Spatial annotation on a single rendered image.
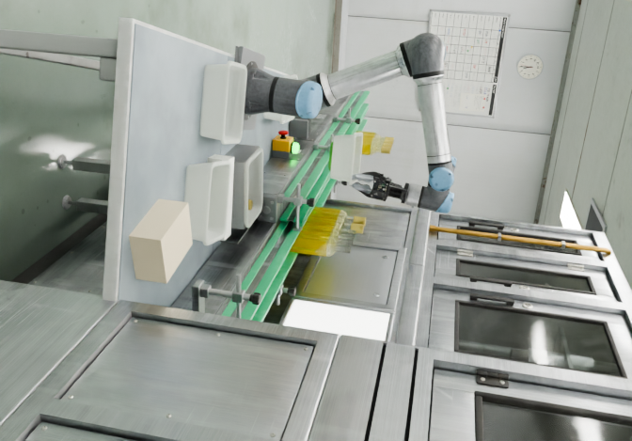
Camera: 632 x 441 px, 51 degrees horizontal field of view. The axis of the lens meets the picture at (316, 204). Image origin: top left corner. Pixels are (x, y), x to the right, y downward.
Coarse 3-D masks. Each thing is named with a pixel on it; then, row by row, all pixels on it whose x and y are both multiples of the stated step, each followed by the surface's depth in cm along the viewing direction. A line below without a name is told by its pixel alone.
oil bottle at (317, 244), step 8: (296, 240) 221; (304, 240) 220; (312, 240) 220; (320, 240) 220; (328, 240) 220; (296, 248) 222; (304, 248) 221; (312, 248) 221; (320, 248) 220; (328, 248) 219; (328, 256) 221
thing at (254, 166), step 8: (256, 152) 205; (248, 160) 198; (256, 160) 212; (248, 168) 213; (256, 168) 213; (248, 176) 214; (256, 176) 214; (248, 184) 216; (256, 184) 215; (248, 192) 217; (256, 192) 216; (256, 200) 218; (256, 208) 217; (248, 216) 211; (256, 216) 212; (248, 224) 205
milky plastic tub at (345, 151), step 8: (336, 136) 217; (344, 136) 217; (352, 136) 216; (360, 136) 234; (336, 144) 217; (344, 144) 216; (352, 144) 214; (360, 144) 235; (336, 152) 217; (344, 152) 216; (352, 152) 215; (360, 152) 236; (336, 160) 217; (344, 160) 217; (352, 160) 215; (360, 160) 236; (336, 168) 218; (344, 168) 217; (352, 168) 215; (336, 176) 218; (344, 176) 217
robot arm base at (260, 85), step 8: (248, 72) 206; (256, 72) 208; (264, 72) 209; (248, 80) 205; (256, 80) 205; (264, 80) 206; (272, 80) 207; (248, 88) 205; (256, 88) 205; (264, 88) 205; (272, 88) 205; (248, 96) 205; (256, 96) 206; (264, 96) 206; (272, 96) 205; (248, 104) 207; (256, 104) 208; (264, 104) 207; (272, 104) 207; (248, 112) 210; (256, 112) 210; (264, 112) 211; (272, 112) 211
